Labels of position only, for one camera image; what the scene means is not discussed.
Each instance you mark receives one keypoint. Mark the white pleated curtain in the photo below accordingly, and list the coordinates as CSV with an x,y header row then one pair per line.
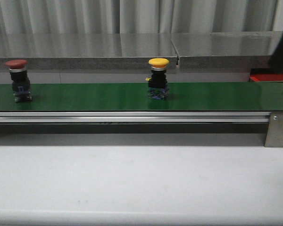
x,y
135,16

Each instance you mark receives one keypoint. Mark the grey stone counter slab right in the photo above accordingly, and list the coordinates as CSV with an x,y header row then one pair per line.
x,y
225,50

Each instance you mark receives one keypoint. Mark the grey stone counter slab left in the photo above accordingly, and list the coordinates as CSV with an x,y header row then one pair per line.
x,y
74,51

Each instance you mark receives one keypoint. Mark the steel conveyor support bracket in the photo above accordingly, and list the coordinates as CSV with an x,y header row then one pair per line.
x,y
274,136

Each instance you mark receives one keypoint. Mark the red plastic tray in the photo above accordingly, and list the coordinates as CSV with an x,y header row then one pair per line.
x,y
266,77

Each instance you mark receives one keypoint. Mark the aluminium conveyor side rail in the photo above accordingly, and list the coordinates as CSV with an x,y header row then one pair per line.
x,y
133,116

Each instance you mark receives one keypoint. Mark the green conveyor belt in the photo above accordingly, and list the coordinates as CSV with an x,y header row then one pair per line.
x,y
186,96

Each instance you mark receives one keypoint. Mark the grey stone counter slab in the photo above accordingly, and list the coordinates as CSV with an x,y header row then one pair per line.
x,y
225,50
74,51

